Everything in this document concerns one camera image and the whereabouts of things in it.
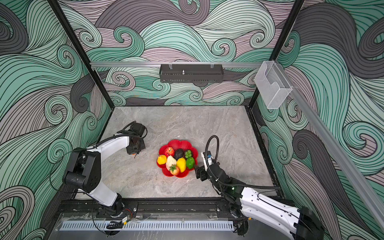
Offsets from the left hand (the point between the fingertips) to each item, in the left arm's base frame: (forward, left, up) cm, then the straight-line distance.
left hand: (139, 147), depth 92 cm
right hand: (-12, -37, +6) cm, 40 cm away
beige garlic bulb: (-10, -21, +3) cm, 23 cm away
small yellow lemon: (-9, -16, +4) cm, 19 cm away
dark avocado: (-4, -25, +1) cm, 25 cm away
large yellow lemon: (-11, -27, +2) cm, 30 cm away
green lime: (-10, -32, +3) cm, 34 cm away
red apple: (-4, -19, +2) cm, 20 cm away
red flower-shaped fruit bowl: (+3, -27, -1) cm, 27 cm away
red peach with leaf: (-16, -23, +5) cm, 29 cm away
